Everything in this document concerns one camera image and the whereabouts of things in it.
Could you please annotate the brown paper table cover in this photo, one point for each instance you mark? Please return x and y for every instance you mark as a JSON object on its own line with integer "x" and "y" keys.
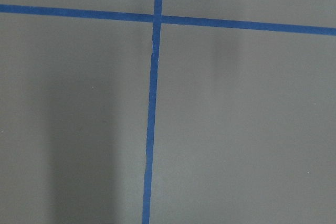
{"x": 244, "y": 124}

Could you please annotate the long vertical blue tape strip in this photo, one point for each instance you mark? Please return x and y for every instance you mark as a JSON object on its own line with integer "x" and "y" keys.
{"x": 150, "y": 131}

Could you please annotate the long horizontal blue tape strip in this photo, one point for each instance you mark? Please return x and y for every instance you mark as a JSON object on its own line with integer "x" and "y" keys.
{"x": 176, "y": 20}

